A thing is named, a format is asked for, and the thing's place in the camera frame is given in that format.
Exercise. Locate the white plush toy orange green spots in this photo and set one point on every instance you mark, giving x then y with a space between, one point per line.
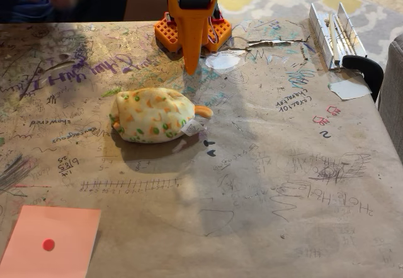
151 114

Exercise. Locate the black table clamp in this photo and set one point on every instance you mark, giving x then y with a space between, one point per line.
218 14

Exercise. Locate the person in dark blue clothes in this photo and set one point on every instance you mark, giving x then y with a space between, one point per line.
104 1

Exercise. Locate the aluminium miter box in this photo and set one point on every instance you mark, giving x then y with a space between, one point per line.
321 29

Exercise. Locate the thin wooden dowel stick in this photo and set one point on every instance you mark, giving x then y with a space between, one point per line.
333 39

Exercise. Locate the scribbled brown paper table cover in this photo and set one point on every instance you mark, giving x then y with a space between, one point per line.
252 180

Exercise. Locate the white torn paper scrap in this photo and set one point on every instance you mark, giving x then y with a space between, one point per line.
348 89

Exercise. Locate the grey upholstered sofa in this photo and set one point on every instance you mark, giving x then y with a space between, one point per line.
393 102

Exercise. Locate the pink paper sheet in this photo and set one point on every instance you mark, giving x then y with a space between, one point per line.
63 227

